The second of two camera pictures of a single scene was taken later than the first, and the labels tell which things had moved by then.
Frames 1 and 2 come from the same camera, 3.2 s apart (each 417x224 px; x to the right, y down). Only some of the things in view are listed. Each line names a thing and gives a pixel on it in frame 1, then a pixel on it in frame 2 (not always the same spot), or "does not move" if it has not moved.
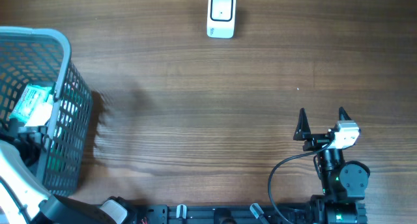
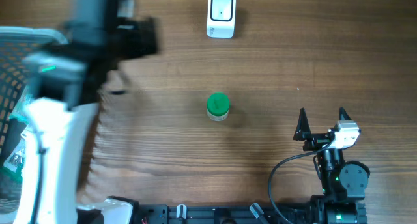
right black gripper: [303, 132] does not move
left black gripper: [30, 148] → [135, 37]
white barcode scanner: [221, 15] does not move
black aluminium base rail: [254, 214] does not move
